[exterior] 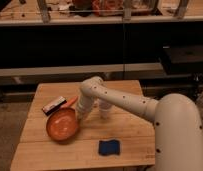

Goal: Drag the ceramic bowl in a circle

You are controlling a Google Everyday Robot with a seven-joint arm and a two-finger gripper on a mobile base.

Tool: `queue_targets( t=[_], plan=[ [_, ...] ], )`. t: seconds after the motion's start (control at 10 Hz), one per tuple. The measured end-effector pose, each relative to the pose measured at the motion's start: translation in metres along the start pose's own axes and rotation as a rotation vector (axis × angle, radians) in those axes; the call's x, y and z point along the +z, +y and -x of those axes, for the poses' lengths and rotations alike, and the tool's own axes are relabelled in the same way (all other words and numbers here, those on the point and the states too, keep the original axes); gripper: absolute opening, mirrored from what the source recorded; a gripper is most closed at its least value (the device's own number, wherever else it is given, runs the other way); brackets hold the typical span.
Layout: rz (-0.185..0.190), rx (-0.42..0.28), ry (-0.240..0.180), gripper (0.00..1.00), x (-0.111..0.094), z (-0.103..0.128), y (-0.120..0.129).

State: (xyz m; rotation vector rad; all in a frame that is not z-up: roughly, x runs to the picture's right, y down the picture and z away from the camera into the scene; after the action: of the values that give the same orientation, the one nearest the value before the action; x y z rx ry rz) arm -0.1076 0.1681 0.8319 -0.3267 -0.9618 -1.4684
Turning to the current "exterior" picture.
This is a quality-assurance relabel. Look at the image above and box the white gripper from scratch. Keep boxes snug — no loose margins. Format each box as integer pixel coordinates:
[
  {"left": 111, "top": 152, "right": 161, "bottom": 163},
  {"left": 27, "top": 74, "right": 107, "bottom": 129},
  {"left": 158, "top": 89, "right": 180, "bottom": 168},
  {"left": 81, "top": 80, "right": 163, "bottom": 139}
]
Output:
[{"left": 76, "top": 94, "right": 95, "bottom": 121}]

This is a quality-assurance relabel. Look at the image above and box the orange ceramic bowl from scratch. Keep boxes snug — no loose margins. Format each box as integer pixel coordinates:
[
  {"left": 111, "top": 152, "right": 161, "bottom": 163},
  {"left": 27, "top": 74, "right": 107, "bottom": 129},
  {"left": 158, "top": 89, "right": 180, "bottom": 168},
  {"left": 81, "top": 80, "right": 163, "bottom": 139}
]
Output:
[{"left": 46, "top": 108, "right": 79, "bottom": 141}]

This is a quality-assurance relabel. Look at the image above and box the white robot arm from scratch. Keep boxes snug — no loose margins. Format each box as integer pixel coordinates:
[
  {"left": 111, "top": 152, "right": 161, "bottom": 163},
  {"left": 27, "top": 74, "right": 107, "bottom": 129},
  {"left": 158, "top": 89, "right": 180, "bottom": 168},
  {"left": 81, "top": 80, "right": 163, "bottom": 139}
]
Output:
[{"left": 76, "top": 76, "right": 203, "bottom": 171}]

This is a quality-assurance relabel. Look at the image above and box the orange carrot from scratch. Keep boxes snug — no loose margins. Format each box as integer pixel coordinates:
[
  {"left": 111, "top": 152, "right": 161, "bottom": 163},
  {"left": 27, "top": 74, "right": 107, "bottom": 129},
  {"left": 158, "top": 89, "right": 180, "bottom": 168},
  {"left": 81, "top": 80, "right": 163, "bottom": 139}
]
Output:
[{"left": 60, "top": 96, "right": 78, "bottom": 109}]

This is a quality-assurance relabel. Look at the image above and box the white cup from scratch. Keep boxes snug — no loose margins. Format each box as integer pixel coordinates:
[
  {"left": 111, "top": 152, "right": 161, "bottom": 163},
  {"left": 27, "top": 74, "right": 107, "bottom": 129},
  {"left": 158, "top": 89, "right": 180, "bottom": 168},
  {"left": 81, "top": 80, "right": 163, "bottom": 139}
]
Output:
[{"left": 99, "top": 100, "right": 112, "bottom": 119}]

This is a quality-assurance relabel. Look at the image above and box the blue sponge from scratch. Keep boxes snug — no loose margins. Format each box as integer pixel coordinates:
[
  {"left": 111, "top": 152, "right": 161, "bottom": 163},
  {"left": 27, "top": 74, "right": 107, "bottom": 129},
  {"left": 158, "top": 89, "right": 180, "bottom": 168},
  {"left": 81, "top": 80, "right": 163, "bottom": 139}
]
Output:
[{"left": 98, "top": 139, "right": 120, "bottom": 156}]

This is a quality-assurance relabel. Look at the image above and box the black box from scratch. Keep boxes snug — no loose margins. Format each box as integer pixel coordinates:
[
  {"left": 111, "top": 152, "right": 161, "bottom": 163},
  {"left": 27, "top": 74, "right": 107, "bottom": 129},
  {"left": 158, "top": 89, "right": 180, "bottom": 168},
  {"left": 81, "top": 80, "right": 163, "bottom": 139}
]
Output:
[{"left": 160, "top": 45, "right": 203, "bottom": 75}]

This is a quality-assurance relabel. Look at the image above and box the wooden shelf with clutter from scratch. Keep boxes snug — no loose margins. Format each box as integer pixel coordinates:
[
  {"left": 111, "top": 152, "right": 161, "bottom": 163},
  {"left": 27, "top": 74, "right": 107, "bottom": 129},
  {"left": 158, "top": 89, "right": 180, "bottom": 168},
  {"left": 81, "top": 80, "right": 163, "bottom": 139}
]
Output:
[{"left": 0, "top": 0, "right": 203, "bottom": 26}]

